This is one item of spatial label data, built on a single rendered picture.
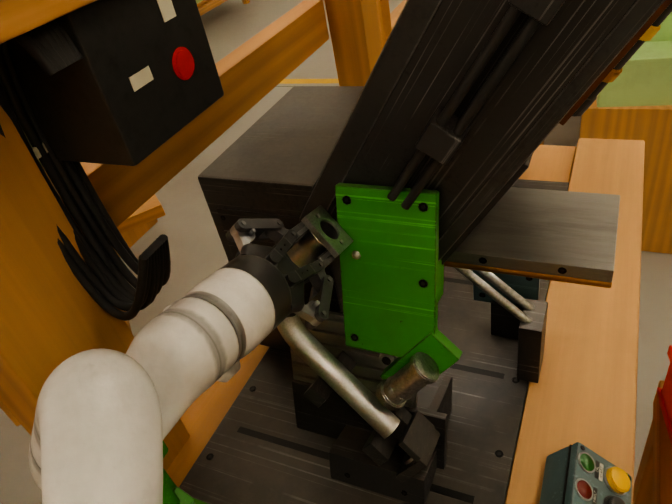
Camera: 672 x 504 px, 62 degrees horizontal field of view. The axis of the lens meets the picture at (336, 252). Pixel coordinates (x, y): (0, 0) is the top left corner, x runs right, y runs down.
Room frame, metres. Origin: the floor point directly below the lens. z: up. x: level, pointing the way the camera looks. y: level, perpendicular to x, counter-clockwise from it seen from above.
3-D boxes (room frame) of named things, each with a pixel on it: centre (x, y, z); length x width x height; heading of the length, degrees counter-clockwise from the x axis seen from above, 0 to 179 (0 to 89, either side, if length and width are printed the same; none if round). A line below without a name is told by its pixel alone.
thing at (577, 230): (0.62, -0.18, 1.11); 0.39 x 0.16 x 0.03; 59
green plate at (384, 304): (0.51, -0.07, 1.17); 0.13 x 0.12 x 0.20; 149
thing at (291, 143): (0.77, 0.01, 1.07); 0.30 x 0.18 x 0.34; 149
